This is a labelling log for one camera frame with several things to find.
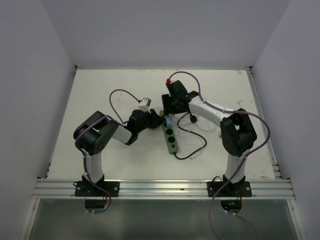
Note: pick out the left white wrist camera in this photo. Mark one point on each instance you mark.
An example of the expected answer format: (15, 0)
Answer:
(144, 104)

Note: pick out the green power strip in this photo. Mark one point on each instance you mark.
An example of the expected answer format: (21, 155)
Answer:
(169, 136)

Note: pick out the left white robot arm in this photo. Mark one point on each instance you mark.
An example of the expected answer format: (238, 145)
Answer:
(93, 135)

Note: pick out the light blue charger plug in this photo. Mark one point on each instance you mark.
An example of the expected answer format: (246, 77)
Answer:
(169, 121)

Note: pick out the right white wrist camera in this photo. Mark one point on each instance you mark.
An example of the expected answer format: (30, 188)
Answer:
(170, 82)

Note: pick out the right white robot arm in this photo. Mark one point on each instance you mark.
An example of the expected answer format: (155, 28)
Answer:
(237, 132)

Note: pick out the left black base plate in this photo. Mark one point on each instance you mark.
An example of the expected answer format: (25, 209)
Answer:
(84, 188)

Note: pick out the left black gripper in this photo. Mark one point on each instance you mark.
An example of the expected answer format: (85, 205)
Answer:
(156, 120)

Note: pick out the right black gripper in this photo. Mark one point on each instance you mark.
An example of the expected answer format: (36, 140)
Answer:
(167, 109)

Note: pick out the aluminium rail frame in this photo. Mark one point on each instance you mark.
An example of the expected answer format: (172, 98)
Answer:
(145, 170)

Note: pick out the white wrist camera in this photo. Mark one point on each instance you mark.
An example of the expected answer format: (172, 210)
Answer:
(144, 104)
(170, 82)

